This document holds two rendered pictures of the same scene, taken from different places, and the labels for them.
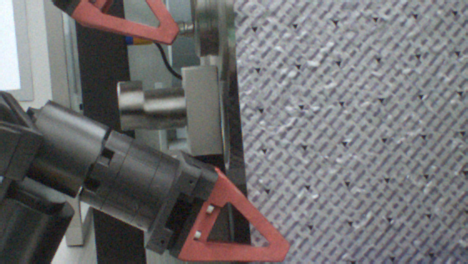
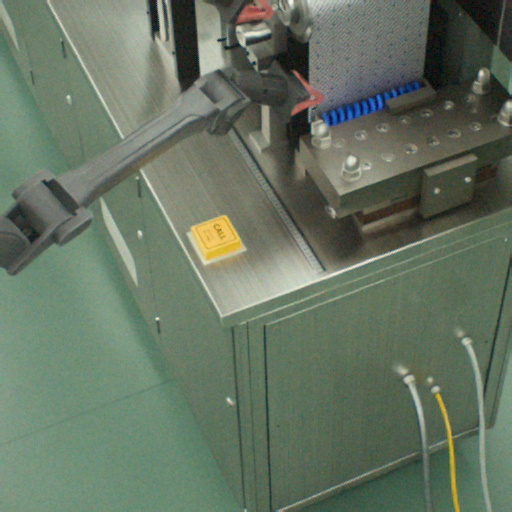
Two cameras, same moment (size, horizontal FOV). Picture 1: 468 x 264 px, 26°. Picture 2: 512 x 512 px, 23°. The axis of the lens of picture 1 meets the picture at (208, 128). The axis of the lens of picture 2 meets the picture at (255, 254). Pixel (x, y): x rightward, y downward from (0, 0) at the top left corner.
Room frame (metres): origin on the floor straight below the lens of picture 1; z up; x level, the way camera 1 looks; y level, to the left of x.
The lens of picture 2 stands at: (-0.80, 0.62, 2.60)
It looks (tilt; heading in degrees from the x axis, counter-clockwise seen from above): 50 degrees down; 341
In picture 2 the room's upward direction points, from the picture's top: 2 degrees counter-clockwise
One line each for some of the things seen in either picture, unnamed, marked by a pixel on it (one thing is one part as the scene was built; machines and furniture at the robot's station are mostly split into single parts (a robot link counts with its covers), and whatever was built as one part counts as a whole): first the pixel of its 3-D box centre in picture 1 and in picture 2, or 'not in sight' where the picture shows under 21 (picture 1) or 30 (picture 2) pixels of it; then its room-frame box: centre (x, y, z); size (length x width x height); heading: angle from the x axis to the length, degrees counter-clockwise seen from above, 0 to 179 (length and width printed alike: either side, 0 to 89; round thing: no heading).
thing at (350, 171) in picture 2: not in sight; (351, 165); (0.56, -0.03, 1.05); 0.04 x 0.04 x 0.04
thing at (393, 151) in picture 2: not in sight; (417, 142); (0.62, -0.19, 1.00); 0.40 x 0.16 x 0.06; 93
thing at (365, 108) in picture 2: not in sight; (373, 105); (0.71, -0.15, 1.03); 0.21 x 0.04 x 0.03; 93
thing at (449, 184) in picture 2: not in sight; (448, 186); (0.53, -0.21, 0.96); 0.10 x 0.03 x 0.11; 93
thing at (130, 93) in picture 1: (131, 105); (245, 35); (0.82, 0.06, 1.18); 0.04 x 0.02 x 0.04; 3
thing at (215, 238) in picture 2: not in sight; (216, 237); (0.61, 0.20, 0.91); 0.07 x 0.07 x 0.02; 3
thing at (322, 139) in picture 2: not in sight; (321, 132); (0.66, -0.02, 1.05); 0.04 x 0.04 x 0.04
